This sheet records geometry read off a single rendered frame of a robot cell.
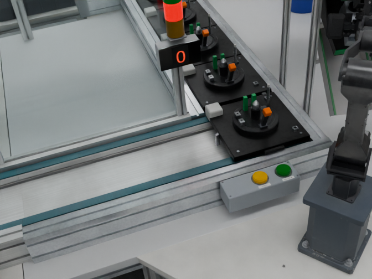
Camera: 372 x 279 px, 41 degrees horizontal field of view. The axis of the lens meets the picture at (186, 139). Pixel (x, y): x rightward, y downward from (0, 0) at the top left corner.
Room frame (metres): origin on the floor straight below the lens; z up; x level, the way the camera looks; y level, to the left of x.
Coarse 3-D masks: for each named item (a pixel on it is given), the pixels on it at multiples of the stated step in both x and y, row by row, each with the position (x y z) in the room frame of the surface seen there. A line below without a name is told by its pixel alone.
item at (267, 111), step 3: (261, 108) 1.13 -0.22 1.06; (264, 108) 1.11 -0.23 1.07; (267, 108) 1.11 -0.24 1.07; (264, 111) 1.10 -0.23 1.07; (267, 111) 1.10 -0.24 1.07; (270, 111) 1.10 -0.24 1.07; (264, 114) 1.10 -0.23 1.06; (267, 114) 1.10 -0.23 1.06; (270, 114) 1.10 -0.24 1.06; (264, 117) 1.11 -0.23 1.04; (267, 117) 1.11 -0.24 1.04; (261, 120) 1.13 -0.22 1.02; (264, 120) 1.11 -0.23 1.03; (261, 123) 1.13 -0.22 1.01; (264, 123) 1.12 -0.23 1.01
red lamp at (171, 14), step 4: (164, 4) 1.23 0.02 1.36; (168, 4) 1.23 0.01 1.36; (172, 4) 1.22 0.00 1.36; (176, 4) 1.22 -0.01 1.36; (180, 4) 1.23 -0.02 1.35; (164, 8) 1.24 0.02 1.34; (168, 8) 1.22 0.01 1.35; (172, 8) 1.22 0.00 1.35; (176, 8) 1.22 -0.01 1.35; (180, 8) 1.23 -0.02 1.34; (164, 12) 1.24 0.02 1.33; (168, 12) 1.23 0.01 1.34; (172, 12) 1.22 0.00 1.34; (176, 12) 1.22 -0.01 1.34; (180, 12) 1.23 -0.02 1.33; (164, 16) 1.24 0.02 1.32; (168, 16) 1.23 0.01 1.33; (172, 16) 1.22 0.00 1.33; (176, 16) 1.22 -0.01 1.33; (180, 16) 1.23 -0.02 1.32; (168, 20) 1.23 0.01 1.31; (172, 20) 1.22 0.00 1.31; (176, 20) 1.22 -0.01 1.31
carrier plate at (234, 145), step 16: (256, 96) 1.31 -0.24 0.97; (272, 96) 1.30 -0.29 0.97; (224, 112) 1.24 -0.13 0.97; (288, 112) 1.21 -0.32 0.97; (224, 128) 1.17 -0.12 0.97; (288, 128) 1.13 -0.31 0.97; (224, 144) 1.11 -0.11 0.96; (240, 144) 1.09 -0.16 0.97; (256, 144) 1.08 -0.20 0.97; (272, 144) 1.07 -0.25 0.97; (288, 144) 1.08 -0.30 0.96; (240, 160) 1.04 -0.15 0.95
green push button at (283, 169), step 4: (280, 164) 0.99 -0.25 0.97; (284, 164) 0.98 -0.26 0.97; (276, 168) 0.97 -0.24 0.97; (280, 168) 0.97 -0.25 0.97; (284, 168) 0.97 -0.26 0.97; (288, 168) 0.97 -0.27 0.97; (276, 172) 0.97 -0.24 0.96; (280, 172) 0.96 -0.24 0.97; (284, 172) 0.95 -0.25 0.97; (288, 172) 0.95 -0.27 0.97; (284, 176) 0.95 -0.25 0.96
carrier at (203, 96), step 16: (192, 64) 1.51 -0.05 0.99; (208, 64) 1.53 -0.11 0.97; (224, 64) 1.42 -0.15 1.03; (240, 64) 1.51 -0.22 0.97; (192, 80) 1.44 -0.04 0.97; (208, 80) 1.40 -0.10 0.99; (224, 80) 1.39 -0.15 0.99; (240, 80) 1.38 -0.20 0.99; (256, 80) 1.40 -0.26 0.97; (208, 96) 1.34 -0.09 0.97; (224, 96) 1.33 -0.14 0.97; (240, 96) 1.32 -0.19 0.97
